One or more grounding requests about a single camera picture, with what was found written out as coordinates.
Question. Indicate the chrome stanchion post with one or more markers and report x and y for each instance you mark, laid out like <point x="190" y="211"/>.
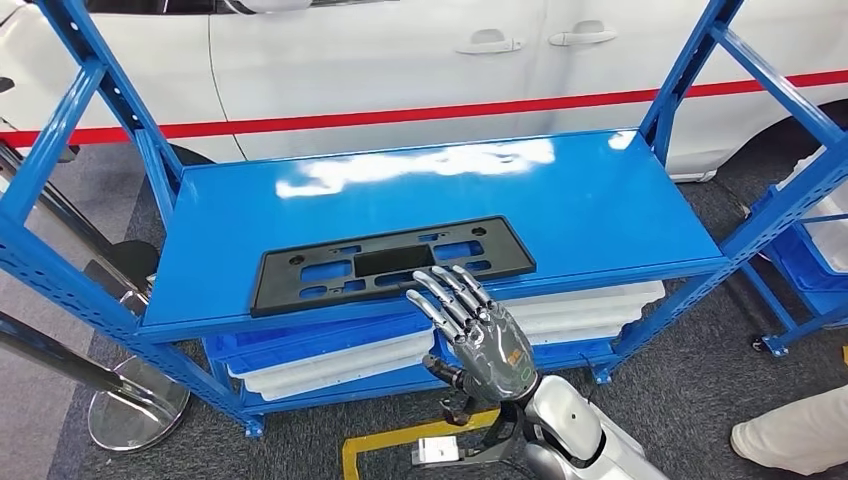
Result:
<point x="139" y="411"/>
<point x="53" y="199"/>

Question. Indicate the blue metal shelf rack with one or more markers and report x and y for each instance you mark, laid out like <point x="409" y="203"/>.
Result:
<point x="397" y="212"/>

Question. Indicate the person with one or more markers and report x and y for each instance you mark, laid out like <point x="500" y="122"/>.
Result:
<point x="795" y="437"/>

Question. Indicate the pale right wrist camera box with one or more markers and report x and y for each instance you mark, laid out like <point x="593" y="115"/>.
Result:
<point x="434" y="452"/>

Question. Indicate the white plastic bin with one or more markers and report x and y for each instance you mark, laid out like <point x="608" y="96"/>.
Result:
<point x="835" y="232"/>

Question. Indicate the white car with red stripe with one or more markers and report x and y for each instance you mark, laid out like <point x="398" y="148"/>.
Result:
<point x="364" y="66"/>

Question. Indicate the blue wheeled metal rack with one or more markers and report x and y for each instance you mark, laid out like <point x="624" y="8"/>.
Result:
<point x="775" y="346"/>

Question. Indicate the yellow floor tape square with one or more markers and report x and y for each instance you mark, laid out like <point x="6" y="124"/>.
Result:
<point x="397" y="440"/>

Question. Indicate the black plastic frame part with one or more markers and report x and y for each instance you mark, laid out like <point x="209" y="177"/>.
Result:
<point x="278" y="291"/>

